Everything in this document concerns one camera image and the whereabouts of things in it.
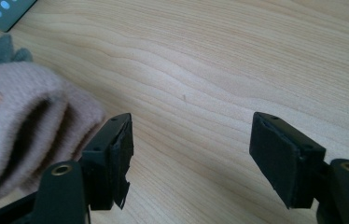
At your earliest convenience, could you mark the pink knitted sock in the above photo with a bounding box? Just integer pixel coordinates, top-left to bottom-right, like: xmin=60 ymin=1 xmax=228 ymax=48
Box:
xmin=0 ymin=61 xmax=107 ymax=208

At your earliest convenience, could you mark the grey fuzzy cloth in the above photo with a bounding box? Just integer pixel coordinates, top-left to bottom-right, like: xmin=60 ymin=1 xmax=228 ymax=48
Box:
xmin=0 ymin=34 xmax=35 ymax=75

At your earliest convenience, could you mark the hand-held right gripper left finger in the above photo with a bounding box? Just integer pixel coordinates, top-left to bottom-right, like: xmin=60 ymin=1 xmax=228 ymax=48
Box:
xmin=78 ymin=112 xmax=134 ymax=211

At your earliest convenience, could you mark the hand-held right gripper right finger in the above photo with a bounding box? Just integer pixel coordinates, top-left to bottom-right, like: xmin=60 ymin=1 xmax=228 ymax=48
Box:
xmin=249 ymin=111 xmax=328 ymax=210

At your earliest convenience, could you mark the blue perforated basket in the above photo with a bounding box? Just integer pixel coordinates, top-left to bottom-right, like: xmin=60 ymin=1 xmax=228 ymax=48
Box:
xmin=0 ymin=0 xmax=38 ymax=34

